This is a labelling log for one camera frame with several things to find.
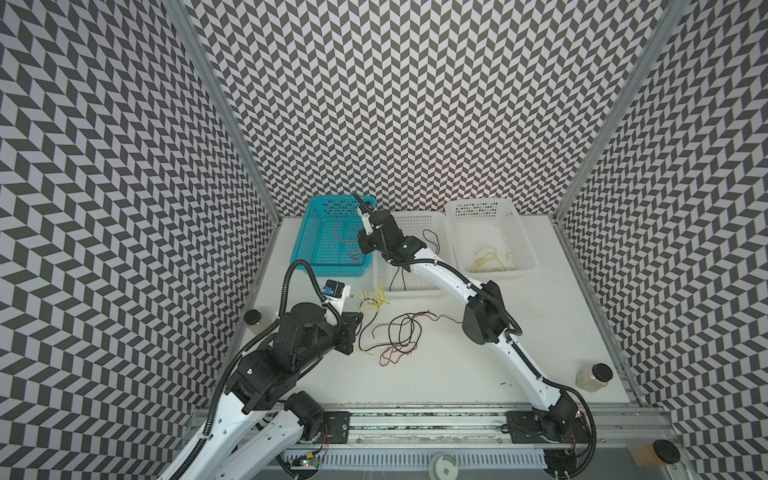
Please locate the white plastic basket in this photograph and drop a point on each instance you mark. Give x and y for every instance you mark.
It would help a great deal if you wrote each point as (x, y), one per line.
(489, 239)
(431, 227)

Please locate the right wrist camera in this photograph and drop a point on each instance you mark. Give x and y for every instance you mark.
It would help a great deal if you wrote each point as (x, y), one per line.
(365, 210)

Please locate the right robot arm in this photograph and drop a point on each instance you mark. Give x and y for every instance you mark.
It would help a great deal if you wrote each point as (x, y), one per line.
(560, 410)

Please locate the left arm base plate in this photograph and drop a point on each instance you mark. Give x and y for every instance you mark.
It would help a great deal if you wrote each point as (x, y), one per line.
(335, 427)

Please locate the aluminium front rail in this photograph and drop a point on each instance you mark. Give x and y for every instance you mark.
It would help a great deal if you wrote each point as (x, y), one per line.
(475, 426)

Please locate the teal plastic basket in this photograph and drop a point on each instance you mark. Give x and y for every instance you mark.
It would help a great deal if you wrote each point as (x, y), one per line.
(327, 238)

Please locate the right white plastic basket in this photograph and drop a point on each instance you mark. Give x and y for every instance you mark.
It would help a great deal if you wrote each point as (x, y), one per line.
(489, 239)

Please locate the middle white plastic basket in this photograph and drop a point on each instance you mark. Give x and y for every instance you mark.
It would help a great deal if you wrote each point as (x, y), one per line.
(431, 227)

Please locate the round white knob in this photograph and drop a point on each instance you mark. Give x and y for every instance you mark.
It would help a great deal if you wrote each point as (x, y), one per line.
(443, 467)

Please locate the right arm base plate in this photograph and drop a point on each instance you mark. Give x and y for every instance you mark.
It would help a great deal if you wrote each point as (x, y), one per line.
(523, 427)

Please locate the right side clear jar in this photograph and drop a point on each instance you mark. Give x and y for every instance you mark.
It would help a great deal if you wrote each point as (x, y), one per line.
(594, 377)

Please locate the black cap jar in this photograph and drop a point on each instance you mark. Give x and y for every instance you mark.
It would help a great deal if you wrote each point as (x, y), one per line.
(252, 317)

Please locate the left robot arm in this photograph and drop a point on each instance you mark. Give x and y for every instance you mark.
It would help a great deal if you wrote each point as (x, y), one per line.
(257, 415)

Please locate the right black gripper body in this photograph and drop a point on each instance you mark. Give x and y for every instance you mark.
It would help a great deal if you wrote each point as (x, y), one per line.
(369, 238)

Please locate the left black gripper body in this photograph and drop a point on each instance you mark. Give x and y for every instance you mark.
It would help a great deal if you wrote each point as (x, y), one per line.
(347, 326)

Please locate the black round cap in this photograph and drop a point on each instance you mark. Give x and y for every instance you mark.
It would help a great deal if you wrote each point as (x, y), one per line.
(666, 451)

